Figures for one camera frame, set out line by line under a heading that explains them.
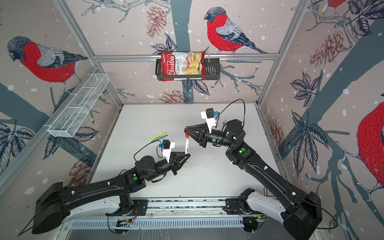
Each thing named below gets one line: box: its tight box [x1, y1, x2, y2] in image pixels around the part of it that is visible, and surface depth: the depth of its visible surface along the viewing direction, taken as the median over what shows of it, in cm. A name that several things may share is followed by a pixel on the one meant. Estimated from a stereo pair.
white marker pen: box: [185, 137, 189, 163], surface depth 66 cm
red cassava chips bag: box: [160, 50, 208, 82], surface depth 90 cm
